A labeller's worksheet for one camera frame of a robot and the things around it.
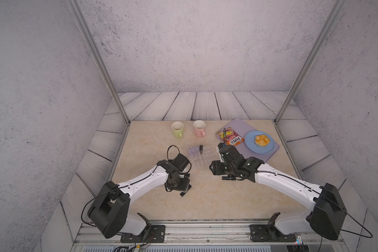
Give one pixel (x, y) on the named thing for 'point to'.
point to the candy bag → (232, 137)
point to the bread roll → (261, 140)
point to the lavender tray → (239, 125)
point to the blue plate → (250, 143)
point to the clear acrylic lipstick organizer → (199, 155)
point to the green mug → (177, 127)
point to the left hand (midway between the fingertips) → (186, 189)
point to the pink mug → (199, 126)
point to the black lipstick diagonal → (182, 193)
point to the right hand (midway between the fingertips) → (214, 167)
